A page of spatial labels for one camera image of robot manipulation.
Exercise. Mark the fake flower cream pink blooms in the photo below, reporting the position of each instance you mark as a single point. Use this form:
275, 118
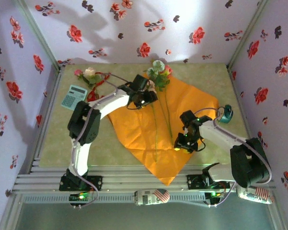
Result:
151, 85

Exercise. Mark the fake flower white green blooms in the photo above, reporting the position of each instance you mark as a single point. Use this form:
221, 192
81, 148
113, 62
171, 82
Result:
157, 65

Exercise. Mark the fake flower large pink bloom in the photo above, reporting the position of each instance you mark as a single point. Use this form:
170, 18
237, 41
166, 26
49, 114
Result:
168, 70

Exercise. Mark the orange wrapping paper sheet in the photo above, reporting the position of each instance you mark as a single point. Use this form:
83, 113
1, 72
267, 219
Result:
139, 129

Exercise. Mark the red ribbon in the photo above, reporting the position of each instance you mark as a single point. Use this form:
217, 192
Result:
91, 97

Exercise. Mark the fake flower pink bud cream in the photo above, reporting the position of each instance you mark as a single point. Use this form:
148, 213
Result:
90, 72

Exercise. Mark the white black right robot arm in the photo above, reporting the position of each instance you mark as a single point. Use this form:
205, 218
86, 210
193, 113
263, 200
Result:
247, 163

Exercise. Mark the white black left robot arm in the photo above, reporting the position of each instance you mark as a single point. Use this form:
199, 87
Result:
84, 124

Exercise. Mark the flag print fabric pouch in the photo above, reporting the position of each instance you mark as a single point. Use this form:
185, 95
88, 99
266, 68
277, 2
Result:
256, 195
151, 196

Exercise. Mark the teal calculator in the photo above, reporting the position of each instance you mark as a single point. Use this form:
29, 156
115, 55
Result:
73, 95

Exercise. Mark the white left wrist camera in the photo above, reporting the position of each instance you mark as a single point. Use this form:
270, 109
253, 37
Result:
143, 102

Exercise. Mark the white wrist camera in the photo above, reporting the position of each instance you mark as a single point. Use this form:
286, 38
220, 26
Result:
185, 130
143, 102

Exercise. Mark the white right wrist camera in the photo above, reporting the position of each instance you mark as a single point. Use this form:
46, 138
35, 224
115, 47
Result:
185, 130

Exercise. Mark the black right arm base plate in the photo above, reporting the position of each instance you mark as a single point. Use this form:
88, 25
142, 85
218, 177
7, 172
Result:
192, 182

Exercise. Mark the aluminium side rail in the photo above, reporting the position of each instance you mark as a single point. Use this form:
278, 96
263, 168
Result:
48, 119
237, 95

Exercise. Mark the long aluminium frame rail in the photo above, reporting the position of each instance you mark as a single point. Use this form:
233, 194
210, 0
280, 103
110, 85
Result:
124, 177

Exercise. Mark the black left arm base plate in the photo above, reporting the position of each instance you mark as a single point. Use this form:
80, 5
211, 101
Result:
97, 182

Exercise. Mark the aluminium corner post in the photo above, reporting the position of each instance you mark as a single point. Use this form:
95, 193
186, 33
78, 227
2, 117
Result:
247, 33
39, 33

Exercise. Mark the aluminium frame leg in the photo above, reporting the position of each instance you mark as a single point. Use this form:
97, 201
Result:
10, 213
277, 218

